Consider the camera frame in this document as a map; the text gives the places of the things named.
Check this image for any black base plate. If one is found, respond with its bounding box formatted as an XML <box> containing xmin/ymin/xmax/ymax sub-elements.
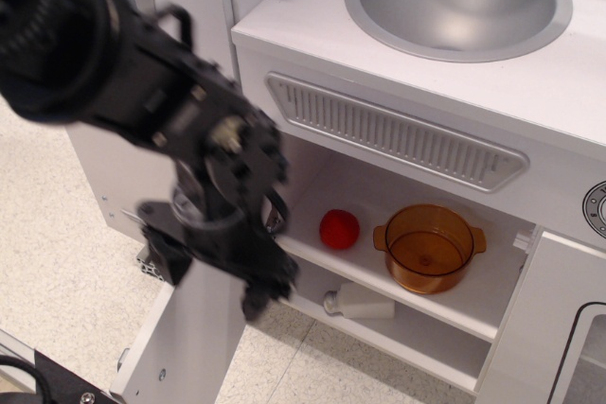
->
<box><xmin>0</xmin><ymin>349</ymin><xmax>115</xmax><ymax>404</ymax></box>

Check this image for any silver vent grille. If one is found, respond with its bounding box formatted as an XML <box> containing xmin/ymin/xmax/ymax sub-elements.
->
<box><xmin>265</xmin><ymin>72</ymin><xmax>529</xmax><ymax>193</ymax></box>

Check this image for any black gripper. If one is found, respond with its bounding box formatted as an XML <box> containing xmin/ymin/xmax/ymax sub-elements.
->
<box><xmin>137</xmin><ymin>193</ymin><xmax>298</xmax><ymax>322</ymax></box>

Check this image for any silver round sink bowl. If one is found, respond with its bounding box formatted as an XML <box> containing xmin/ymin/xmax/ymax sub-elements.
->
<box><xmin>345</xmin><ymin>0</ymin><xmax>573</xmax><ymax>63</ymax></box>

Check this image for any white oven door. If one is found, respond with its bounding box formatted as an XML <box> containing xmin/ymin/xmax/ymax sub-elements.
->
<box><xmin>548</xmin><ymin>302</ymin><xmax>605</xmax><ymax>404</ymax></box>

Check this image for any aluminium extrusion foot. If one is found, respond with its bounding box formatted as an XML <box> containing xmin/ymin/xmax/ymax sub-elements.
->
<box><xmin>136</xmin><ymin>246</ymin><xmax>173</xmax><ymax>285</ymax></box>

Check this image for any black braided cable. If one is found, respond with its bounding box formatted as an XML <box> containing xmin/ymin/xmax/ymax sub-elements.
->
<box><xmin>0</xmin><ymin>355</ymin><xmax>53</xmax><ymax>404</ymax></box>

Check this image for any white cabinet door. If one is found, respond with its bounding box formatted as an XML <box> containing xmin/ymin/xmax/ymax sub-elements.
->
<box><xmin>110</xmin><ymin>261</ymin><xmax>245</xmax><ymax>403</ymax></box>

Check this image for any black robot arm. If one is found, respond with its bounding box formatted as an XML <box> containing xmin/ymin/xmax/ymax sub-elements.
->
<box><xmin>1</xmin><ymin>0</ymin><xmax>298</xmax><ymax>321</ymax></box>

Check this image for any silver oven dial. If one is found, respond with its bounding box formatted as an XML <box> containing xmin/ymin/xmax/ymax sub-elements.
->
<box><xmin>582</xmin><ymin>182</ymin><xmax>606</xmax><ymax>237</ymax></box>

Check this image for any orange transparent pot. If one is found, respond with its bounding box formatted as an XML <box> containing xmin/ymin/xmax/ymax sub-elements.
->
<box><xmin>373</xmin><ymin>204</ymin><xmax>487</xmax><ymax>294</ymax></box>

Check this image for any white toy kitchen cabinet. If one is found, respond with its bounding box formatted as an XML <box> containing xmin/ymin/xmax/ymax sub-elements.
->
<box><xmin>45</xmin><ymin>0</ymin><xmax>606</xmax><ymax>404</ymax></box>

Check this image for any white plastic bottle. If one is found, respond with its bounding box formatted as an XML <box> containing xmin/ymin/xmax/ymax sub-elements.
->
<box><xmin>323</xmin><ymin>282</ymin><xmax>396</xmax><ymax>320</ymax></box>

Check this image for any red ball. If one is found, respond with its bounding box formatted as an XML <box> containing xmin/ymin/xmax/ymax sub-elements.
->
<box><xmin>319</xmin><ymin>209</ymin><xmax>360</xmax><ymax>250</ymax></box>

